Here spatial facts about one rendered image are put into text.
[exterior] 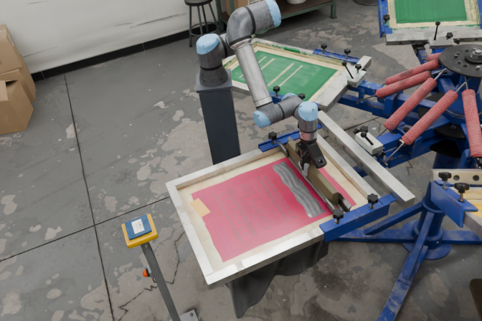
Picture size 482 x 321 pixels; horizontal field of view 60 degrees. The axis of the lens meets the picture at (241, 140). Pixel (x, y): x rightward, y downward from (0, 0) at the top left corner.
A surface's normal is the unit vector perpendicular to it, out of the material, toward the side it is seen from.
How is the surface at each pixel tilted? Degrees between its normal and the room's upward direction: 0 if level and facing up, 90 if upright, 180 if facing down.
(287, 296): 0
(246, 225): 0
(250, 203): 0
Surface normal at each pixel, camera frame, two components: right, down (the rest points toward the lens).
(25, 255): -0.11, -0.77
